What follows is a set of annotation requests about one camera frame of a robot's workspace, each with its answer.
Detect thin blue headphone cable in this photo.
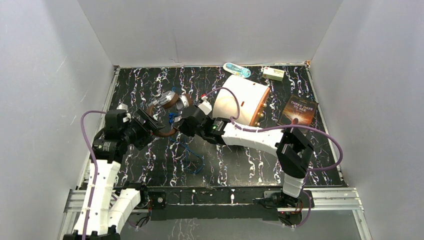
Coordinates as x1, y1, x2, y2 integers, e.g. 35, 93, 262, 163
167, 86, 206, 176

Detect brown silver headphones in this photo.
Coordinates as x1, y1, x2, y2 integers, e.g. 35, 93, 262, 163
147, 90, 194, 117

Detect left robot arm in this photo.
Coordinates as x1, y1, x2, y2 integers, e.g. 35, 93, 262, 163
63, 104, 164, 240

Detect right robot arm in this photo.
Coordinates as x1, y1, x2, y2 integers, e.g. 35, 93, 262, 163
173, 106, 314, 208

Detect white cylindrical drum box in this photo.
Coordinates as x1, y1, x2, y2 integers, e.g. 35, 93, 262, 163
212, 75, 271, 127

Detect blue white blister pack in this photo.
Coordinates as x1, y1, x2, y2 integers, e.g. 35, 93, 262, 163
222, 62, 251, 78

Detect small white green box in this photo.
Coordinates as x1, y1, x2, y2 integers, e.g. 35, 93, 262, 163
262, 67, 285, 82

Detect dark book three days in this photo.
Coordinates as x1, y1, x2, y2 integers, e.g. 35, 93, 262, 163
278, 95, 319, 127

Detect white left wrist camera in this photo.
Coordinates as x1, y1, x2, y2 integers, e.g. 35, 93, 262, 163
116, 103, 132, 123

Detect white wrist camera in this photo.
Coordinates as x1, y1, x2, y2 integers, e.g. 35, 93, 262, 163
197, 94, 213, 115
116, 103, 132, 123

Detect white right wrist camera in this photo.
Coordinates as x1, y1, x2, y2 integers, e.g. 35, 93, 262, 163
197, 94, 213, 115

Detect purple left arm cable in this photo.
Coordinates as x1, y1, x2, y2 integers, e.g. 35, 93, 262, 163
80, 110, 109, 240

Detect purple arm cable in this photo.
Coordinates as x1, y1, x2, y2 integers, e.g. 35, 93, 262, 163
80, 110, 109, 240
202, 86, 344, 229

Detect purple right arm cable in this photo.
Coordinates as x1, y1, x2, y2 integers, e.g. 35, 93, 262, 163
202, 86, 344, 229

